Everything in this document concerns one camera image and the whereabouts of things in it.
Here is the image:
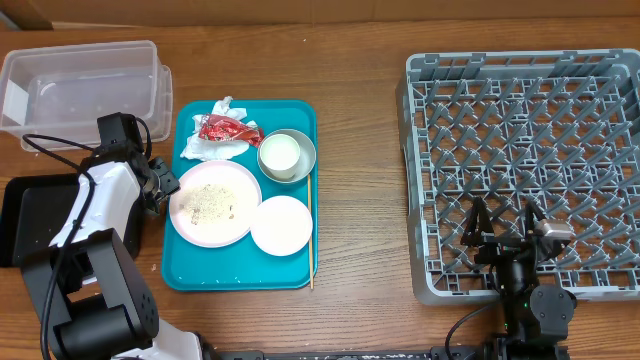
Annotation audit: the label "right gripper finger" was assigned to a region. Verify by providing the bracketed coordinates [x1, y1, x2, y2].
[524, 200, 546, 239]
[461, 197, 495, 246]

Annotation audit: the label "white napkin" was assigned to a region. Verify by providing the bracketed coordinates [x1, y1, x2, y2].
[180, 96, 260, 162]

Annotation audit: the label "rice food scraps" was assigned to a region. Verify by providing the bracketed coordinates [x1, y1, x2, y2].
[179, 184, 237, 225]

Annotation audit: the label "large pink plate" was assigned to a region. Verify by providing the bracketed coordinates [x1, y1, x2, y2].
[169, 160, 262, 248]

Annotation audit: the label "red snack wrapper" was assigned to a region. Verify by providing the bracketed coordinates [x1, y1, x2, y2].
[198, 114, 264, 147]

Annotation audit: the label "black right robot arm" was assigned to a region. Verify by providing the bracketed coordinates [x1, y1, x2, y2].
[461, 197, 577, 359]

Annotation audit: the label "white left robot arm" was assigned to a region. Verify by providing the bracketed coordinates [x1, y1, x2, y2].
[14, 142, 218, 359]

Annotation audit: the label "grey dish rack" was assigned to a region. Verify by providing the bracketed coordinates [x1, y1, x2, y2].
[396, 49, 639, 305]

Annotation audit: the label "teal serving tray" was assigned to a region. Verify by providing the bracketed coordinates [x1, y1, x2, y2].
[161, 99, 319, 291]

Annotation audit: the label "black tray bin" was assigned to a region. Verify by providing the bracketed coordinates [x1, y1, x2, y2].
[1, 173, 144, 273]

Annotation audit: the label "cream cup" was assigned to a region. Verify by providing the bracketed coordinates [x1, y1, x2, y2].
[258, 134, 300, 181]

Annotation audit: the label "clear plastic bin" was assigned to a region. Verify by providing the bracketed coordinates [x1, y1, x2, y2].
[1, 40, 173, 145]

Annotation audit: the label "small white plate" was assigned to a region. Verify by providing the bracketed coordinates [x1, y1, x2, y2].
[250, 195, 311, 257]

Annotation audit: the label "wooden chopstick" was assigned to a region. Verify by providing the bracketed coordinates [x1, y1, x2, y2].
[307, 173, 315, 290]

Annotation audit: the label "grey bowl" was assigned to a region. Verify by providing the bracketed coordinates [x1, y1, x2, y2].
[257, 129, 317, 184]

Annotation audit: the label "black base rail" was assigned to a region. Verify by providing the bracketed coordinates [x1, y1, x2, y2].
[217, 346, 506, 360]

